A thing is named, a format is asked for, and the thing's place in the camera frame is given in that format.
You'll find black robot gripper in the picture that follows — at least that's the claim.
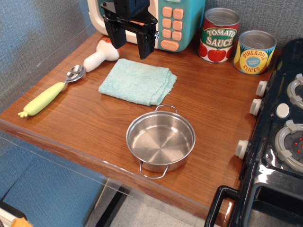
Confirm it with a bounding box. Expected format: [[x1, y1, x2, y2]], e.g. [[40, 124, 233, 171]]
[[100, 0, 158, 60]]

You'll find white plush mushroom toy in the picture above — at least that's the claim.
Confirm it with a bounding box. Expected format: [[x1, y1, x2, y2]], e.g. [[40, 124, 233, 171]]
[[83, 38, 120, 72]]

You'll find orange plush item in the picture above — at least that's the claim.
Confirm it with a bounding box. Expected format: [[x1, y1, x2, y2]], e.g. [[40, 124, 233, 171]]
[[11, 218, 33, 227]]

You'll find teal folded cloth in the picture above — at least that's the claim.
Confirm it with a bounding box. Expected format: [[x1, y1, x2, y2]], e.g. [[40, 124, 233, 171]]
[[98, 59, 177, 106]]

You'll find teal toy microwave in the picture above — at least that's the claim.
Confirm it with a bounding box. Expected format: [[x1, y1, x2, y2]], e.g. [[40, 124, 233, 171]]
[[88, 0, 205, 52]]

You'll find tomato sauce can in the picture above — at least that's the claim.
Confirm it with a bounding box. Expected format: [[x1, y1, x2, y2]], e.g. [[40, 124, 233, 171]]
[[198, 8, 241, 63]]

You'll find small steel pot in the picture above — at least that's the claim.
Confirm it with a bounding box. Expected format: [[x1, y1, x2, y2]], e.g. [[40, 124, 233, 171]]
[[126, 105, 196, 179]]

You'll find pineapple slices can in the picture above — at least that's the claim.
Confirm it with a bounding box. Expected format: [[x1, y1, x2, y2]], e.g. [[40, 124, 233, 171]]
[[233, 30, 277, 75]]

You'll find white stove knob top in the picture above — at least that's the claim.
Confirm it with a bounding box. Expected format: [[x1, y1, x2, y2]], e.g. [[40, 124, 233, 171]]
[[256, 80, 267, 97]]

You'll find white stove knob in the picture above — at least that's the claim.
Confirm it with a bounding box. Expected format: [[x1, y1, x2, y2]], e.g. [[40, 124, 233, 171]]
[[256, 80, 267, 97], [250, 99, 262, 116], [235, 140, 249, 159]]

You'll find white stove knob middle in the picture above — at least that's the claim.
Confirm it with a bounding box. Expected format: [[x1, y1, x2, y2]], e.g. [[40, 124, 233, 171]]
[[250, 99, 262, 116]]

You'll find white stove knob bottom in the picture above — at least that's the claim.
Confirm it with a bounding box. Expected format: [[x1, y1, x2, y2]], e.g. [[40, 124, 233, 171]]
[[235, 140, 249, 159]]

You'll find black toy stove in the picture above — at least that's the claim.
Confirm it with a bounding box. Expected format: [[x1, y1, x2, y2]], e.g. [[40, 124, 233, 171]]
[[205, 38, 303, 227]]

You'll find green handled metal spoon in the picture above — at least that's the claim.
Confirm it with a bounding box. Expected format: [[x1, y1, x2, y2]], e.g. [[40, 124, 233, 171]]
[[18, 65, 85, 118]]

